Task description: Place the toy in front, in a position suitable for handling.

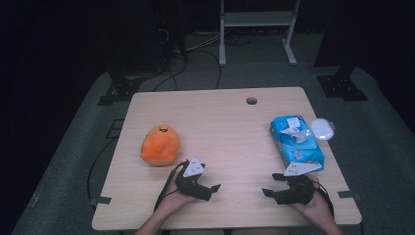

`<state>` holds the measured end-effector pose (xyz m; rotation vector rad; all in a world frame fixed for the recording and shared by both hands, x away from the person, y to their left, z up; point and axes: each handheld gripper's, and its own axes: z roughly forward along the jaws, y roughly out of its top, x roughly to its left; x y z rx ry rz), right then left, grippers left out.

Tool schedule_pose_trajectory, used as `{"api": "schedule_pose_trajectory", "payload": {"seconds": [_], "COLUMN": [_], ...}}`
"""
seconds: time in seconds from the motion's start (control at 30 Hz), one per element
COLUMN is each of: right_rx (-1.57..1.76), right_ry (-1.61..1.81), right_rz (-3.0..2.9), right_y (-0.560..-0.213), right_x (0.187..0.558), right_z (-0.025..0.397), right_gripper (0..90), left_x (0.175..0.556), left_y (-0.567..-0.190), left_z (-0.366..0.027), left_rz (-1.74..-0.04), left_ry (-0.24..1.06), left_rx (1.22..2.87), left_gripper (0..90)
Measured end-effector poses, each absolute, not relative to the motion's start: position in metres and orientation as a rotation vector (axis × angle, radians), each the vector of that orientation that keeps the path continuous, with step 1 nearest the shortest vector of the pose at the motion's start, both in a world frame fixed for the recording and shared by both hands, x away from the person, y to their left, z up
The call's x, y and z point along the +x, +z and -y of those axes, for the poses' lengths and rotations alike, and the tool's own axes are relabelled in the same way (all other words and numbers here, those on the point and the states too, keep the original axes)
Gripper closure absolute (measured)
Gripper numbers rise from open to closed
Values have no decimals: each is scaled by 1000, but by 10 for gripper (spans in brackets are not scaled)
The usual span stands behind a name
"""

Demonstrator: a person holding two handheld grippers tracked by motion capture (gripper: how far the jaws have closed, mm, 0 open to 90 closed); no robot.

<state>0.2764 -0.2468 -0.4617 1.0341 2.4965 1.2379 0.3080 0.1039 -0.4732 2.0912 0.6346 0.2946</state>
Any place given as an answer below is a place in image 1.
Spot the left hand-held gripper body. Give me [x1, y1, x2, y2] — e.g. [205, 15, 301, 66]
[174, 156, 213, 202]

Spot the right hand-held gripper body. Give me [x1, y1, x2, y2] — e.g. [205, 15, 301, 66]
[273, 161, 322, 206]

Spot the blue wet wipes pack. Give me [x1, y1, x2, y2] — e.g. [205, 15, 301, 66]
[269, 115, 336, 172]

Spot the white wet wipe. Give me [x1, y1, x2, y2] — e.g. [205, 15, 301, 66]
[279, 126, 309, 145]

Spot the orange plush toy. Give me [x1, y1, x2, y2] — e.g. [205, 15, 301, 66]
[140, 124, 181, 167]

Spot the person's left hand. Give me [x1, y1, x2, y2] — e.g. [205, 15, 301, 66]
[155, 170, 205, 218]

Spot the person's right hand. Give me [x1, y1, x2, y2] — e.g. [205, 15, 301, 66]
[292, 174, 332, 224]

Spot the black tape piece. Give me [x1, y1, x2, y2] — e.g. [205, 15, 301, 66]
[89, 195, 113, 208]
[337, 190, 362, 201]

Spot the black stand base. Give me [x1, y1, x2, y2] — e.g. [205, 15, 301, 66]
[316, 65, 370, 102]
[96, 58, 145, 107]

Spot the left hand-held gripper cable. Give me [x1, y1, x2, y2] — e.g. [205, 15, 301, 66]
[153, 160, 190, 213]

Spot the hand-held gripper cable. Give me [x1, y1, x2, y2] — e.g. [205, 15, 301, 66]
[312, 180, 336, 219]
[153, 160, 190, 213]

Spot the right hand-held gripper cable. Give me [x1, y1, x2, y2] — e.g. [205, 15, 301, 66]
[312, 180, 336, 219]

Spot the black floor cable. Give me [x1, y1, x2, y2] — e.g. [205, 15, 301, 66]
[152, 55, 190, 93]
[192, 48, 223, 91]
[86, 136, 118, 204]

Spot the white metal frame stand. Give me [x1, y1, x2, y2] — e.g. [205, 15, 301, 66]
[218, 0, 301, 68]

